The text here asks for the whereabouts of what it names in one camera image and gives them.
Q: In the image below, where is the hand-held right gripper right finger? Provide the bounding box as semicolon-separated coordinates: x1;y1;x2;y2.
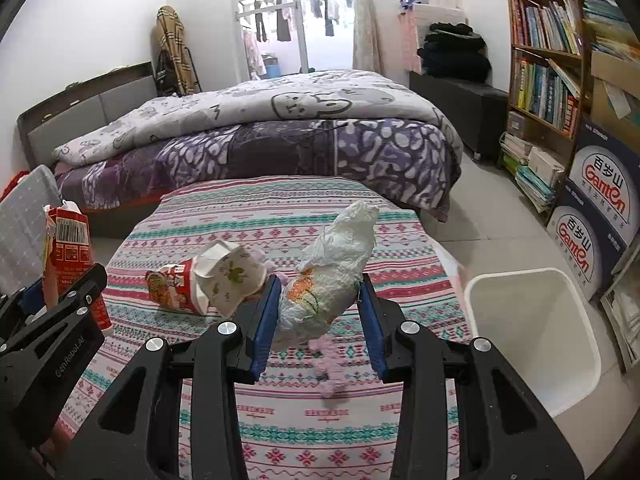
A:
356;273;586;480

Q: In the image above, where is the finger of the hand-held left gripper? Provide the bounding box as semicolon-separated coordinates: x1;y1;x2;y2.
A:
0;266;108;361
0;279;46;341

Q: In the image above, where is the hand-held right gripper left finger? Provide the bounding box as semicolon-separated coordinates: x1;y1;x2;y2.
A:
55;275;283;480

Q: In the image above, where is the red carton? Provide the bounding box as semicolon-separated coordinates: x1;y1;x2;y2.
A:
42;200;112;333

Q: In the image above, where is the white paper cup green print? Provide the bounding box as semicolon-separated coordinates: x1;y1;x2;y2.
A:
192;240;268;318

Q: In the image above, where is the white plastic bag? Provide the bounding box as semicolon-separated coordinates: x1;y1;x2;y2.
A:
272;201;381;348

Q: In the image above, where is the white plastic waste bin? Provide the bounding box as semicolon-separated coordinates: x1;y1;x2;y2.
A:
464;267;602;418

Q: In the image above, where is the pink fluffy cloth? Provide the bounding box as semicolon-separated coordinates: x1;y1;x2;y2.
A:
306;336;352;401

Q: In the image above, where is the grey quilted cloth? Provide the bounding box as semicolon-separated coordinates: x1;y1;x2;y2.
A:
0;164;63;296

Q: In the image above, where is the striped patterned tablecloth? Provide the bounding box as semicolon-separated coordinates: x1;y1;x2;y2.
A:
50;176;473;480

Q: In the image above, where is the purple patterned blanket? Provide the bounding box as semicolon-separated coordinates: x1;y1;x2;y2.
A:
52;120;463;223

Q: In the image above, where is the grey bed headboard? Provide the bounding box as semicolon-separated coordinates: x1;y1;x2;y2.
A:
16;62;158;171

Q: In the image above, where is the blue and white cardboard box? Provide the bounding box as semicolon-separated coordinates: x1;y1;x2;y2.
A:
565;117;640;266
546;192;631;301

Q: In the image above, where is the stack of books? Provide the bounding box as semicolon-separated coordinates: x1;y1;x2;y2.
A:
499;132;566;213

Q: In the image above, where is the black bag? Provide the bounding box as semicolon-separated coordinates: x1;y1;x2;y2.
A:
155;52;181;97

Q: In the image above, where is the dark storage bench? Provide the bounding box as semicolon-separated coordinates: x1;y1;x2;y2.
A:
409;71;510;161

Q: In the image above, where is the white shelf unit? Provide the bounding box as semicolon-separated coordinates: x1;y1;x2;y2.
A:
600;240;640;376

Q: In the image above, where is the tan plaid coat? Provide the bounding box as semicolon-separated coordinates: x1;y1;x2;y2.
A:
152;6;201;96

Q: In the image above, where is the glass sliding door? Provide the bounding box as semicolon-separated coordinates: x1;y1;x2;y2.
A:
231;0;356;81

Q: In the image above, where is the pile of black clothes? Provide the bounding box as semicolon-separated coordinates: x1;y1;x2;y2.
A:
417;22;493;83

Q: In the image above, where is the white cabinet with pink cloth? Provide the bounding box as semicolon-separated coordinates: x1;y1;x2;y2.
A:
398;0;466;73

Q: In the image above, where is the beige curtain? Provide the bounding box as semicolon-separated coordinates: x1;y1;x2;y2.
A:
350;0;383;75

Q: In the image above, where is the hanging laundry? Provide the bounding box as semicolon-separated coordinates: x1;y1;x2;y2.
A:
240;0;353;78

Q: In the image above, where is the wooden bookshelf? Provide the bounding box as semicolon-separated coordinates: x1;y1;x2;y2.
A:
501;0;591;211

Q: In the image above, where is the brown cardboard box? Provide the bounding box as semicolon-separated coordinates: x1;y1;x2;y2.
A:
590;47;640;133

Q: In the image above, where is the pile of magazines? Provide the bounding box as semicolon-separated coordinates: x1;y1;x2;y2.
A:
580;0;640;61

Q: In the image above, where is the red fabric strap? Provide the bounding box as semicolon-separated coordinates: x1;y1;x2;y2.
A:
0;170;31;202

